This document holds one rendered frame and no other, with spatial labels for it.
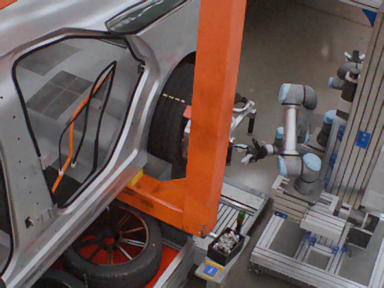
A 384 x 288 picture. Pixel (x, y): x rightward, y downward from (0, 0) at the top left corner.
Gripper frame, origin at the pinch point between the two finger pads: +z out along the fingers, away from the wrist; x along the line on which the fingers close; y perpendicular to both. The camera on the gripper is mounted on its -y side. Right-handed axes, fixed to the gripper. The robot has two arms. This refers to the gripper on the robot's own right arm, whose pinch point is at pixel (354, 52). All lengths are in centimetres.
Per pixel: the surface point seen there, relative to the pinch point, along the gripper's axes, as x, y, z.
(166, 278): -108, 73, -160
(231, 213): -85, 108, -66
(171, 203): -110, 42, -125
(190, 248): -99, 75, -132
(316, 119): -25, 86, 30
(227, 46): -72, -72, -136
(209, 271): -82, 67, -155
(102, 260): -154, 79, -150
